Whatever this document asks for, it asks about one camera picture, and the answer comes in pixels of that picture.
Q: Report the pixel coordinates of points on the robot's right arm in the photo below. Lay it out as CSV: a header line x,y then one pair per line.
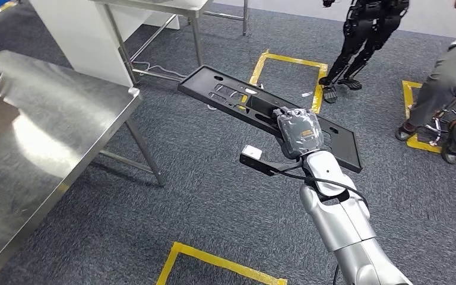
x,y
346,228

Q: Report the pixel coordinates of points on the stainless steel workbench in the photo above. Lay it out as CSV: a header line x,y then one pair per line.
x,y
55,157

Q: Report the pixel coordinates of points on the robot's grey right hand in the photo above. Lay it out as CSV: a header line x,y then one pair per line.
x,y
299,133

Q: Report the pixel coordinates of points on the yellow floor tape square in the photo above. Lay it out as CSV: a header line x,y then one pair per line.
x,y
408,96
260,67

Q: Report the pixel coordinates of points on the black plastic plate frame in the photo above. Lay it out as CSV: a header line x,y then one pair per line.
x,y
192,83

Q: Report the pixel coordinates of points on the black humanoid robot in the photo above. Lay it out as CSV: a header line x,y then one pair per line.
x,y
354,39

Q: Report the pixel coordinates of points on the person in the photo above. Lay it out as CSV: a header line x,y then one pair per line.
x,y
444,78

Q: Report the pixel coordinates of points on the stainless steel table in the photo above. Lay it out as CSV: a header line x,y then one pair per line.
x,y
173,6

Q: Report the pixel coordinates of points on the white paper scrap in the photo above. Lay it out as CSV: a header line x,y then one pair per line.
x,y
308,94

